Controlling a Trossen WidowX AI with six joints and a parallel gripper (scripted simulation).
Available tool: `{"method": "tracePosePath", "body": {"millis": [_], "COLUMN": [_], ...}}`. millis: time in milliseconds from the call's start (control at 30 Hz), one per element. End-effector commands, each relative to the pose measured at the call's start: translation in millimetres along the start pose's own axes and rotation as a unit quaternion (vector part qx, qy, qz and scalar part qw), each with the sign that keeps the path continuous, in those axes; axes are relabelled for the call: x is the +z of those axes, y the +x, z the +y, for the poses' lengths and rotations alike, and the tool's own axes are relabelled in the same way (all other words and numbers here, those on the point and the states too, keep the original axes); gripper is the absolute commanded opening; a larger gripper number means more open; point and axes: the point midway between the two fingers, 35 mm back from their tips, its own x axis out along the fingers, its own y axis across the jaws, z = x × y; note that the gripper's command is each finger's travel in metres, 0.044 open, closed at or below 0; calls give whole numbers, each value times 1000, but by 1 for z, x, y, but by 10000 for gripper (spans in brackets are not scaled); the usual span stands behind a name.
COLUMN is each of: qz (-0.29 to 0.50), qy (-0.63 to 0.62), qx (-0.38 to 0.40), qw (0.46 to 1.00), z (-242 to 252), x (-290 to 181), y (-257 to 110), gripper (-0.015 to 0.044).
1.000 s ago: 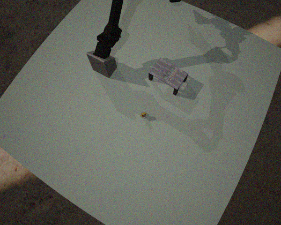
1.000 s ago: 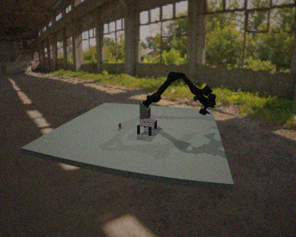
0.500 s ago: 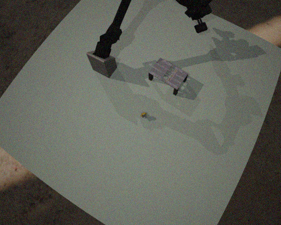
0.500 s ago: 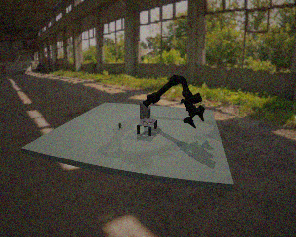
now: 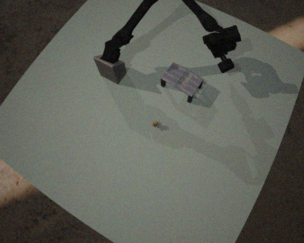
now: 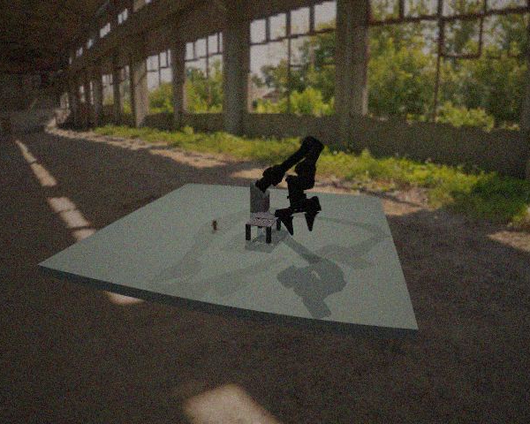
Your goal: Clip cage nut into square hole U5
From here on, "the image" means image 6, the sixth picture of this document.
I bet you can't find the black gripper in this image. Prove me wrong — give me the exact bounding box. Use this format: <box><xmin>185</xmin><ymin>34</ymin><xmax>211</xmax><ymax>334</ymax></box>
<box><xmin>275</xmin><ymin>191</ymin><xmax>321</xmax><ymax>235</ymax></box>

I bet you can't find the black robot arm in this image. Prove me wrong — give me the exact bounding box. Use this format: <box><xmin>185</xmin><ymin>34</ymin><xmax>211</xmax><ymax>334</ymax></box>
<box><xmin>255</xmin><ymin>136</ymin><xmax>325</xmax><ymax>211</ymax></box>

